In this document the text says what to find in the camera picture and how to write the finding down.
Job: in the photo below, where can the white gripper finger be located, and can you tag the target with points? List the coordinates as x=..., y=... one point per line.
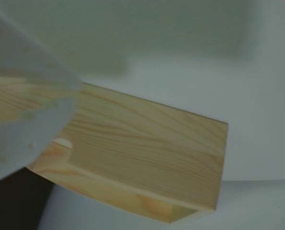
x=20, y=141
x=25, y=57

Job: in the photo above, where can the open pale wooden box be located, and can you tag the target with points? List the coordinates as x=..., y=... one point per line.
x=144, y=153

